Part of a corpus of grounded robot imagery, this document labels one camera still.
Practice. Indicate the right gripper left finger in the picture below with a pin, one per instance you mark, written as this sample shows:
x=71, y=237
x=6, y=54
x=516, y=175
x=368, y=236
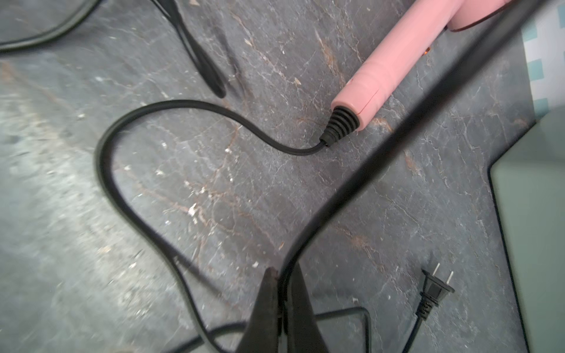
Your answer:
x=262, y=331

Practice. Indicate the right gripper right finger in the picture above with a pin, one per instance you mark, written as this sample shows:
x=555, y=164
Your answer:
x=303, y=335

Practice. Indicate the pink hair dryer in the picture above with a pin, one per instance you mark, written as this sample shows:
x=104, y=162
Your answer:
x=373, y=83

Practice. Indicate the green clear storage box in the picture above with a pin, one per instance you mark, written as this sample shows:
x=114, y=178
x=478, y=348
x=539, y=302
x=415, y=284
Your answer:
x=528, y=188

